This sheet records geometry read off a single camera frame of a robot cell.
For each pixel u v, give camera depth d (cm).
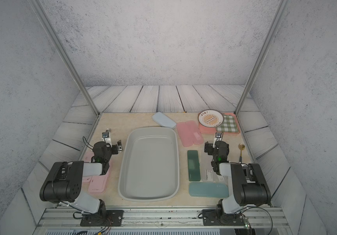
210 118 115
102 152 74
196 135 106
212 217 72
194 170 89
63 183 46
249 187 45
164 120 115
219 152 71
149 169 93
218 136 79
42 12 72
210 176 85
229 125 111
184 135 105
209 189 83
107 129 109
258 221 72
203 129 111
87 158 93
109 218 73
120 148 89
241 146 98
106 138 81
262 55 87
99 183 83
